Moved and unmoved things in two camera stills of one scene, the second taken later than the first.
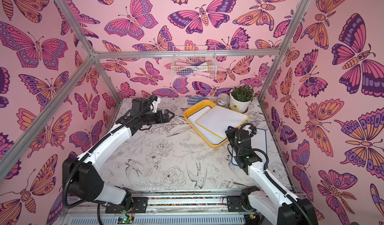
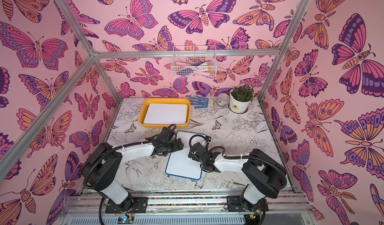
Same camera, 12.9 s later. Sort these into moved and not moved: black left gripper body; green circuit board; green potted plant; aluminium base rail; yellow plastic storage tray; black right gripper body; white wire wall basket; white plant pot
Moved: black left gripper body; yellow plastic storage tray; black right gripper body
Not moved: green potted plant; white wire wall basket; white plant pot; green circuit board; aluminium base rail
